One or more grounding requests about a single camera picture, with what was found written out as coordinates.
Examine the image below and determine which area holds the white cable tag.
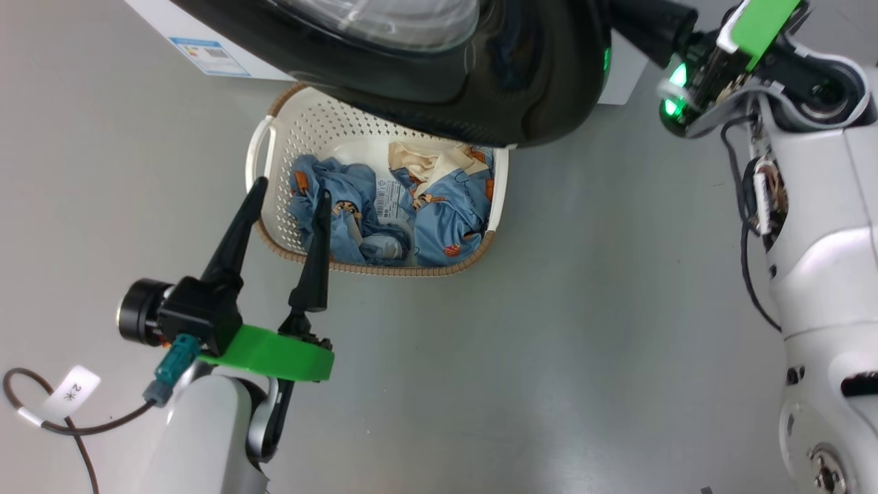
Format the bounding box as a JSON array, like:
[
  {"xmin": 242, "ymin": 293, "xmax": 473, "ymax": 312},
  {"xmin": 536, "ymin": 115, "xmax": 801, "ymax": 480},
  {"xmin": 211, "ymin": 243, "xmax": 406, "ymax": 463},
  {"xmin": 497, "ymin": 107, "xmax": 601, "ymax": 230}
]
[{"xmin": 41, "ymin": 365, "xmax": 102, "ymax": 421}]

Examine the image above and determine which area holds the teal left camera connector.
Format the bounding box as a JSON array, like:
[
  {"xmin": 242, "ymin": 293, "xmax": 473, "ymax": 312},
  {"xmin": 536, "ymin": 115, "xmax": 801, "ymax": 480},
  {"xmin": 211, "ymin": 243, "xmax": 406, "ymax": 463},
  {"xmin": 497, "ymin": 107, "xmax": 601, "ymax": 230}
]
[{"xmin": 143, "ymin": 334, "xmax": 201, "ymax": 407}]

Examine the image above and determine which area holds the blue cartoon print garment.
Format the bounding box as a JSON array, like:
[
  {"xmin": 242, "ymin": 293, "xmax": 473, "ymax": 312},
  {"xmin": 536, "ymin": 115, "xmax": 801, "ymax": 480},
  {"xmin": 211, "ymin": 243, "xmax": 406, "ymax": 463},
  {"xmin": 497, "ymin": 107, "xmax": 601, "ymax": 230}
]
[{"xmin": 288, "ymin": 148, "xmax": 496, "ymax": 268}]

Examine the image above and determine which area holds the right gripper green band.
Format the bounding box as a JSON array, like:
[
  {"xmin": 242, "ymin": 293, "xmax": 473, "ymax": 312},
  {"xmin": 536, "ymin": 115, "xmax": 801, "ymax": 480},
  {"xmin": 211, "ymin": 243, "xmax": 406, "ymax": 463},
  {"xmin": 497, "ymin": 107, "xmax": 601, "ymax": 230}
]
[{"xmin": 607, "ymin": 0, "xmax": 805, "ymax": 139}]

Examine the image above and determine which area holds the white front-load washing machine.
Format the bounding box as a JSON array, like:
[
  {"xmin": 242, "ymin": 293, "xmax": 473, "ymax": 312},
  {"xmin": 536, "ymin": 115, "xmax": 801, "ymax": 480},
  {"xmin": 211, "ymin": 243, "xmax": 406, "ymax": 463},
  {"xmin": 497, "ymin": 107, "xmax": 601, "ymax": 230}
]
[{"xmin": 123, "ymin": 0, "xmax": 649, "ymax": 106}]

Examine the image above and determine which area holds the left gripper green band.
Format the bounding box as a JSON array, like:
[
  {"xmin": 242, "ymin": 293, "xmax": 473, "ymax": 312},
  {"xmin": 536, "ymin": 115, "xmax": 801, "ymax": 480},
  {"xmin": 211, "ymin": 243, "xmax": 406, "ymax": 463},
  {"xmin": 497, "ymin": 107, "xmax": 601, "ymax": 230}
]
[{"xmin": 198, "ymin": 176, "xmax": 336, "ymax": 384}]

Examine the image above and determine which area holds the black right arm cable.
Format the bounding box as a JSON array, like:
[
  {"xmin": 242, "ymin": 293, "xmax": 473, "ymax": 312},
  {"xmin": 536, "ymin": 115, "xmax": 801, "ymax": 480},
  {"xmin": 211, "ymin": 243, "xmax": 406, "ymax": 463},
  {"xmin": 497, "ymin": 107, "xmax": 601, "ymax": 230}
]
[{"xmin": 719, "ymin": 115, "xmax": 784, "ymax": 332}]

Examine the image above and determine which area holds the blue energy label sticker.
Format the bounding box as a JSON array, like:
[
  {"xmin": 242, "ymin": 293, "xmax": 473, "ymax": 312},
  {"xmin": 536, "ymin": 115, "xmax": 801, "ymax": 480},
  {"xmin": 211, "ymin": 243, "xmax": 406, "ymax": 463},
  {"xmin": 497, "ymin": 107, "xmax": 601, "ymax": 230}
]
[{"xmin": 169, "ymin": 37, "xmax": 250, "ymax": 77}]

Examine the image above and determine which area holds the black left camera cable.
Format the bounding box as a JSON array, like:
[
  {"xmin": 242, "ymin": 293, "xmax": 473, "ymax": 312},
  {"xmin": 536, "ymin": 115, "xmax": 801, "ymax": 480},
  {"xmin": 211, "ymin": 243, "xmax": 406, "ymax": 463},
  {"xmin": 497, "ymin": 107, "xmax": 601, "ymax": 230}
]
[{"xmin": 2, "ymin": 368, "xmax": 158, "ymax": 494}]

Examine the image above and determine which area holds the printed basket label sticker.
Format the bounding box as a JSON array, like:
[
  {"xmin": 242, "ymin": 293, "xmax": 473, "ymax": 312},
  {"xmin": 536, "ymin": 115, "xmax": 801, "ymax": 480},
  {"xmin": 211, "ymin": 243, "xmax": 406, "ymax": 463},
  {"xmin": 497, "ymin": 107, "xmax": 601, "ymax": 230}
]
[{"xmin": 375, "ymin": 176, "xmax": 413, "ymax": 224}]

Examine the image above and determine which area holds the cream fabric garment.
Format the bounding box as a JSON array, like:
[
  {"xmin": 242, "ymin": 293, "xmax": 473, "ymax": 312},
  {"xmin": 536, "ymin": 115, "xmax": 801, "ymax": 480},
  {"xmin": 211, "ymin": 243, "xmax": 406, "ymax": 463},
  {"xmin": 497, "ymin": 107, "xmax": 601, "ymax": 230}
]
[{"xmin": 388, "ymin": 141, "xmax": 491, "ymax": 203}]

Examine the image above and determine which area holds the black round glass washer door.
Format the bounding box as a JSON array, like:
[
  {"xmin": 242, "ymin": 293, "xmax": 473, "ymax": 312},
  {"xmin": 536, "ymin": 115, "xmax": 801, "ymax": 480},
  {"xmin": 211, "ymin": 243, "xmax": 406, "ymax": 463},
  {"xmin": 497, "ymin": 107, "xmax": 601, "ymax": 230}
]
[{"xmin": 168, "ymin": 0, "xmax": 613, "ymax": 148}]

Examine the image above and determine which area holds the cream perforated laundry basket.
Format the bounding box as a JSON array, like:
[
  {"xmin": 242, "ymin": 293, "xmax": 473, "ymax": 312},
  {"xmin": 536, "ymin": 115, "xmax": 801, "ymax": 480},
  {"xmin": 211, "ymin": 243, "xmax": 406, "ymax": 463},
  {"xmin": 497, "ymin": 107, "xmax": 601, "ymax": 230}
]
[{"xmin": 246, "ymin": 82, "xmax": 510, "ymax": 277}]

